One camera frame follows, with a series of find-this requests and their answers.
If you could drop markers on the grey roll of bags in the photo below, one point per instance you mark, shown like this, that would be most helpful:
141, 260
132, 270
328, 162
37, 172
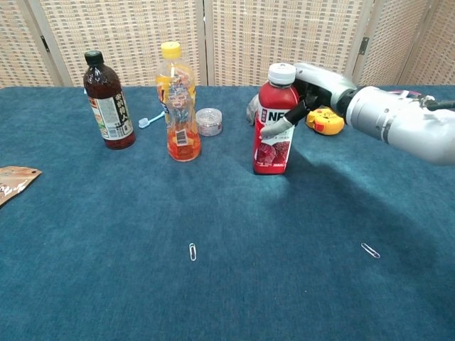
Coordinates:
252, 110

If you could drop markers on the silver paper clip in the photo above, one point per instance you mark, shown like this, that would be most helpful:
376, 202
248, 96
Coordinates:
192, 253
369, 250

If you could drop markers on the blue tablecloth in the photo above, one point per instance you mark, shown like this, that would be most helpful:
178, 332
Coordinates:
227, 231

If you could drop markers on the dark tea bottle black cap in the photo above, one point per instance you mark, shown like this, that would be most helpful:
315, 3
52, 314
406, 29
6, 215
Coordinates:
106, 89

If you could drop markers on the woven folding screen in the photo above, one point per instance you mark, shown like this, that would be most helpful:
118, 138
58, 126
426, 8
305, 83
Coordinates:
231, 39

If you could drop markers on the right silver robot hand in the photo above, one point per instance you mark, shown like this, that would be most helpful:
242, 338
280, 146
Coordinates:
327, 83

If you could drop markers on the yellow tape measure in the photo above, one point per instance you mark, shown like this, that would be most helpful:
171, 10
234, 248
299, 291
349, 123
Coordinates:
327, 124

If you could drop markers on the yellow-capped orange tea bottle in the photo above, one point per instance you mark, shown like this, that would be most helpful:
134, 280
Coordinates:
183, 149

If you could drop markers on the brown spout pouch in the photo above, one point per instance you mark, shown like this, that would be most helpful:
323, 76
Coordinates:
16, 181

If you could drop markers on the light blue toothbrush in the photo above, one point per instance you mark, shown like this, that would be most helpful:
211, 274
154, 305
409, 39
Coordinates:
151, 120

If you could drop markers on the black screen hinge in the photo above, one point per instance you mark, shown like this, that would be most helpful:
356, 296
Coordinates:
45, 43
364, 45

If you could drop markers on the red NFC juice bottle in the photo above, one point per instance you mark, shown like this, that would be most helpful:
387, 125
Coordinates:
272, 156

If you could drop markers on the small clear plastic jar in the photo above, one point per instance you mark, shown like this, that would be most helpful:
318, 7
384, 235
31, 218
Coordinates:
211, 122

